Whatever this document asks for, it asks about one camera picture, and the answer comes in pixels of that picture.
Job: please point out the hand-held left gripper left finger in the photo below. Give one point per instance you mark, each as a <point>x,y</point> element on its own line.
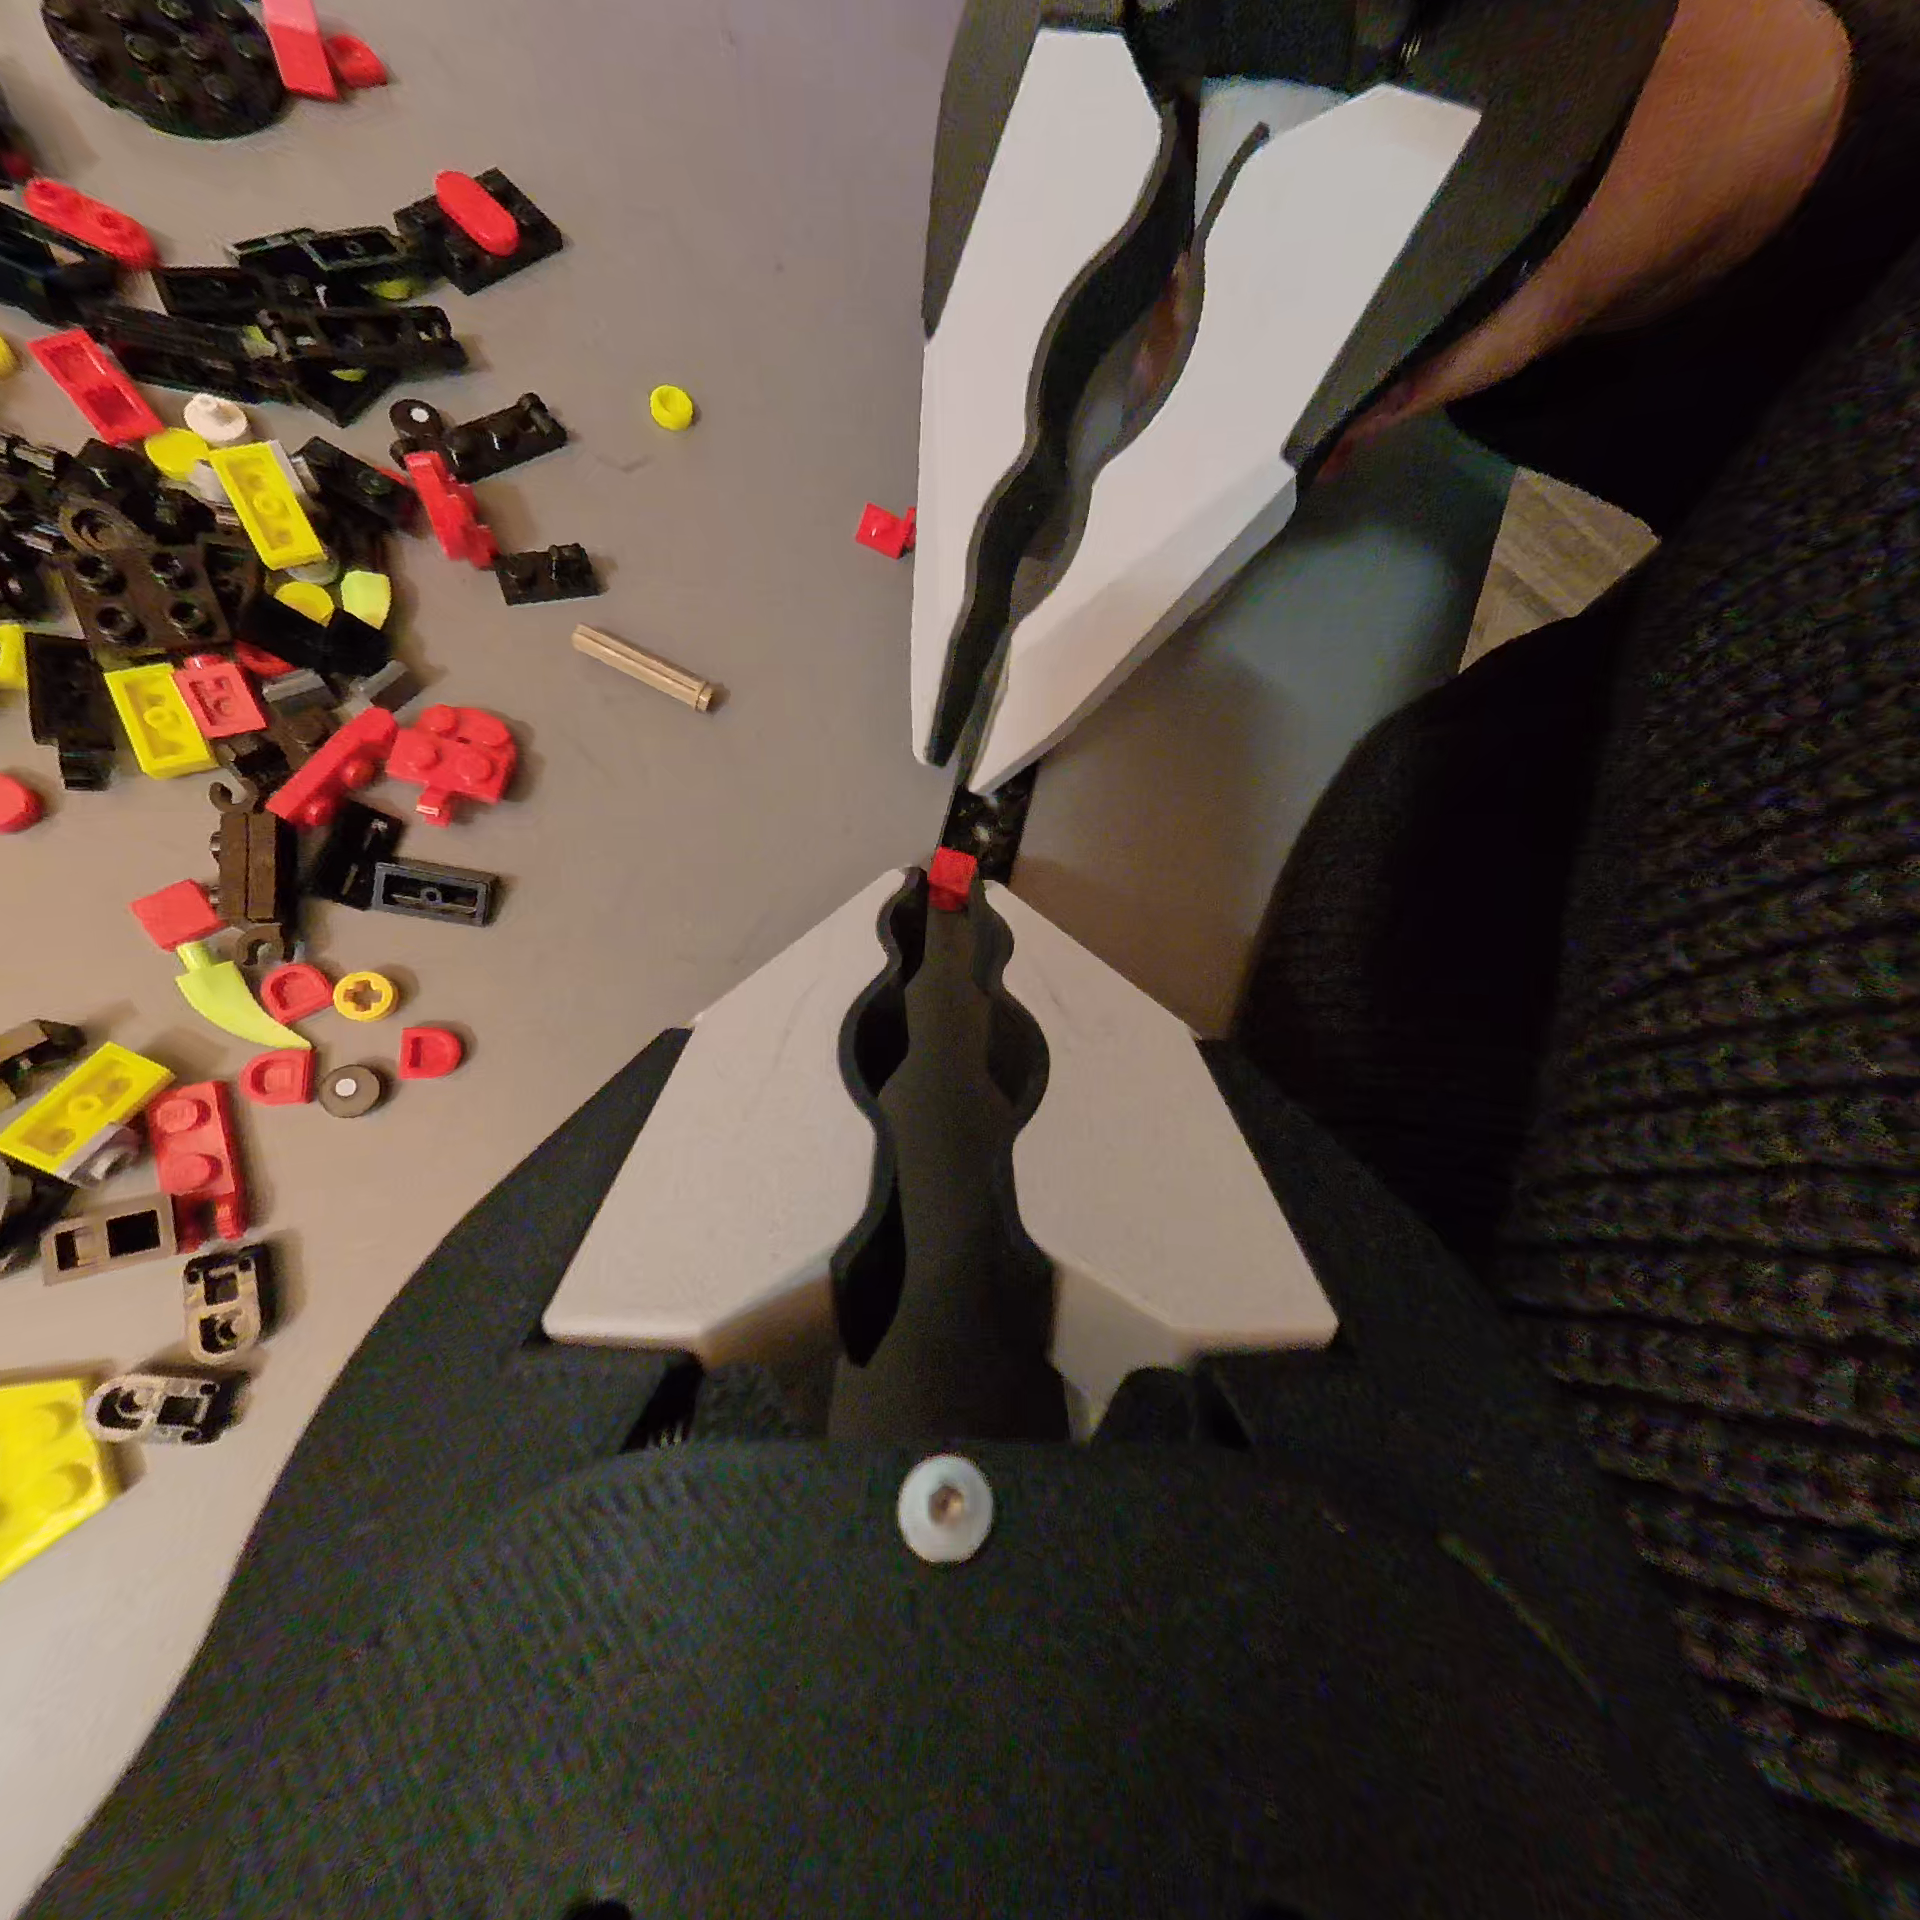
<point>697,1184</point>

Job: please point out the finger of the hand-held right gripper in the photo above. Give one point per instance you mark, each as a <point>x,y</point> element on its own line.
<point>1020,270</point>
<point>1276,330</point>

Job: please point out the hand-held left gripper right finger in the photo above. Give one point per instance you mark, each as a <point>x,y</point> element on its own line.
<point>1161,1184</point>

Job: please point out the red lego clip piece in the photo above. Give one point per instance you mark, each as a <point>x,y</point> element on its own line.
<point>882,531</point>

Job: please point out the small red lego brick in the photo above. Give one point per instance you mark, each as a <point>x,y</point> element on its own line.
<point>952,873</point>

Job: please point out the black lego plate with holes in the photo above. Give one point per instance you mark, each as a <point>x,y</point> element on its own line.
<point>996,826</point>

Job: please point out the person's right forearm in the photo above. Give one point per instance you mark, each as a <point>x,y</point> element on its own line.
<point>1650,422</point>

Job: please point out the yellow round lego stud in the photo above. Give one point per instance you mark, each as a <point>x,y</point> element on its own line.
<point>670,408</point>

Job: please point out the pile of loose lego pieces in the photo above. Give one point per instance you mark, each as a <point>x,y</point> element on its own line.
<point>450,751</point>

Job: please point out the tan lego axle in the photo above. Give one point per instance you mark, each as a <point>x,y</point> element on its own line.
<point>644,669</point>

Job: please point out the large yellow lego plate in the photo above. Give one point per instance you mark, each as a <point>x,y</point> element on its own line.
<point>44,1471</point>

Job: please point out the black round lego plate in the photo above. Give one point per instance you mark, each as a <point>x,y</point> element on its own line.
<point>164,67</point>

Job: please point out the person's right hand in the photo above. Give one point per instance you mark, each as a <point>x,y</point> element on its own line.
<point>1695,195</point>

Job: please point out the person's dark trouser leg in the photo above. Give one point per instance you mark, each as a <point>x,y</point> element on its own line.
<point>1394,931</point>

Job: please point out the black knit sweater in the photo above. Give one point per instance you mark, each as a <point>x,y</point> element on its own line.
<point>1723,1050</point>

